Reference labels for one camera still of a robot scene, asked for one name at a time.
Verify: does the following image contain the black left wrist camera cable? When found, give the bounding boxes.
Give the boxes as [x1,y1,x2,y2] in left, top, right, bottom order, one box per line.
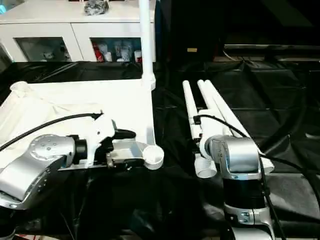
[0,111,105,153]

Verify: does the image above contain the white plastic table leg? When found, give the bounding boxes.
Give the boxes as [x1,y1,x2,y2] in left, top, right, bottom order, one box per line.
[181,79,217,179]
[196,79,238,138]
[203,79,275,174]
[138,0,158,91]

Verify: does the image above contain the white glass-door cabinet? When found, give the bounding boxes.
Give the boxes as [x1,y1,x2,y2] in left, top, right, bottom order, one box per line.
[0,0,157,63]

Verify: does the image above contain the black television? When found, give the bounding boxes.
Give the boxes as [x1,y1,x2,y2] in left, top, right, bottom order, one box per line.
[223,0,320,52]

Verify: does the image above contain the black plastic mat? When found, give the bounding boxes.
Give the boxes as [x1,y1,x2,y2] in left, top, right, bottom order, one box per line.
[0,59,320,240]

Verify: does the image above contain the white plastic table top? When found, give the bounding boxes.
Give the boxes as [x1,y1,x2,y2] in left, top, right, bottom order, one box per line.
[0,74,165,174]

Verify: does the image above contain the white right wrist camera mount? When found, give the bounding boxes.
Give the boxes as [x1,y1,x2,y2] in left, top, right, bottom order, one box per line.
[191,106,214,161]

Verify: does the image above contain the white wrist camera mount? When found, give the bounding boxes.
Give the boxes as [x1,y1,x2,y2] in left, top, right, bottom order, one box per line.
[85,116,118,168]
[191,106,214,161]

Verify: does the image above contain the shiny crumpled plastic bundle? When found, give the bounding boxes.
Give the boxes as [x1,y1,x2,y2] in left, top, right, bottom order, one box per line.
[83,0,111,16]

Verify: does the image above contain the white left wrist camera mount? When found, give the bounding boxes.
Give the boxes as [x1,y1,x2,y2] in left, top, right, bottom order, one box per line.
[85,116,118,168]

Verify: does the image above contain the red white bottle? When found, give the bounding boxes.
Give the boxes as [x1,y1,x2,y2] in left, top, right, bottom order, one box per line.
[91,41,104,63]

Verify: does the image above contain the black case with label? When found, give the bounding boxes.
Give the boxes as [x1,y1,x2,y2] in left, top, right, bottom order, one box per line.
[154,0,226,63]

